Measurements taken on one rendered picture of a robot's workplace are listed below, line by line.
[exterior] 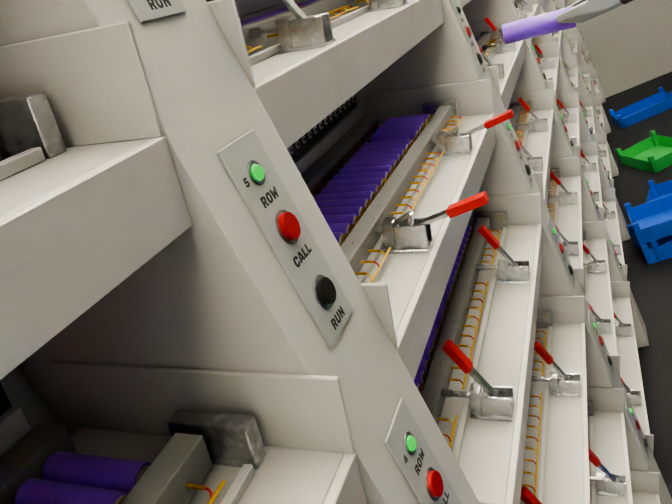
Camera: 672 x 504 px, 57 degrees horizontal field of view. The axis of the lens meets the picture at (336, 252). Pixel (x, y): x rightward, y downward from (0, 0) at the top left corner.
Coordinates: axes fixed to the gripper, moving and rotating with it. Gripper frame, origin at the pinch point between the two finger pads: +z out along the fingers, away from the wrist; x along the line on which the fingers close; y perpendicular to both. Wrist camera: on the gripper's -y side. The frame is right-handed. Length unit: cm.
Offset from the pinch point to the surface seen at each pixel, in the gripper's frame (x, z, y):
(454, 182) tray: -2.1, 17.4, -10.0
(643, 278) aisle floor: -141, 18, -101
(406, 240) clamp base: 14.7, 18.4, -8.9
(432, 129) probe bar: -16.0, 21.0, -5.9
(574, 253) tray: -56, 19, -47
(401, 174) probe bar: 1.0, 21.2, -6.1
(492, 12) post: -101, 20, 0
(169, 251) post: 39.3, 19.4, 3.0
